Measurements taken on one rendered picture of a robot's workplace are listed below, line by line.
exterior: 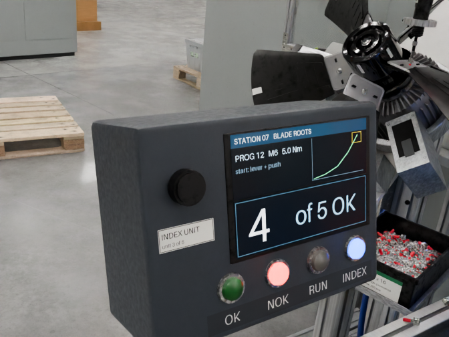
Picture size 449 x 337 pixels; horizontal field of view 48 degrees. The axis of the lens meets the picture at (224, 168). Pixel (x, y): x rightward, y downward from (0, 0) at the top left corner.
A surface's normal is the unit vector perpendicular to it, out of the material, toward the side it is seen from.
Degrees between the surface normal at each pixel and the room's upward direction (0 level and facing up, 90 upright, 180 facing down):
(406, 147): 50
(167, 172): 75
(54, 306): 0
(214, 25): 90
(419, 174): 121
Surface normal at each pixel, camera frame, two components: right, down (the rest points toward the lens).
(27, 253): 0.08, -0.92
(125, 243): -0.84, 0.14
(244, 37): -0.71, 0.22
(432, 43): -0.59, -0.48
